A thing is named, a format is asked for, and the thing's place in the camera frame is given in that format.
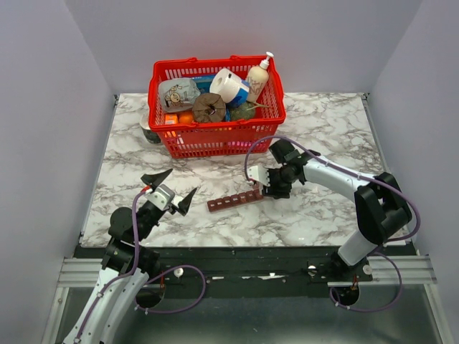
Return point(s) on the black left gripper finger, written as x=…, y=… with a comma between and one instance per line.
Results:
x=155, y=180
x=184, y=204

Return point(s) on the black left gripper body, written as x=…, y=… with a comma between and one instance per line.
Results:
x=150, y=217

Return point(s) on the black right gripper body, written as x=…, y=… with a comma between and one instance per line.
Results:
x=279, y=188

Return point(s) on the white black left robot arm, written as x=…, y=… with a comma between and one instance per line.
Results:
x=126, y=266

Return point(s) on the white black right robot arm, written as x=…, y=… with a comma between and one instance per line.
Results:
x=381, y=211

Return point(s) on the dark cup behind basket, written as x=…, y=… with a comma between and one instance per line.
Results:
x=150, y=136

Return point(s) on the orange small box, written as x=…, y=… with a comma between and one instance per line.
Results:
x=171, y=119

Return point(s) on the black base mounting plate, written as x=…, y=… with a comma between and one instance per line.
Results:
x=250, y=272

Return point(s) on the orange fruit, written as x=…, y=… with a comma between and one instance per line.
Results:
x=186, y=117

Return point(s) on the red plastic shopping basket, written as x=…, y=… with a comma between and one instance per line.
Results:
x=221, y=138

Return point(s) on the green netted melon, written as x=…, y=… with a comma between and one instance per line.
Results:
x=245, y=111

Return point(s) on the grey cartoon snack bag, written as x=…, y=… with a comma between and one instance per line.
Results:
x=178, y=94

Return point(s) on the brown pleated paper package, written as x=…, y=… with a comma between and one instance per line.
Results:
x=209, y=108

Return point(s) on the cream lotion pump bottle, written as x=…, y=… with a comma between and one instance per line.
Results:
x=257, y=77

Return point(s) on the white toilet paper roll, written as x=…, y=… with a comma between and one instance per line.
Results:
x=230, y=87

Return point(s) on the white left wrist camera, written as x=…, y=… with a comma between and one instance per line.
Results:
x=162, y=198

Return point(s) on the aluminium rail frame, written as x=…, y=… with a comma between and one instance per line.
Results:
x=414, y=270

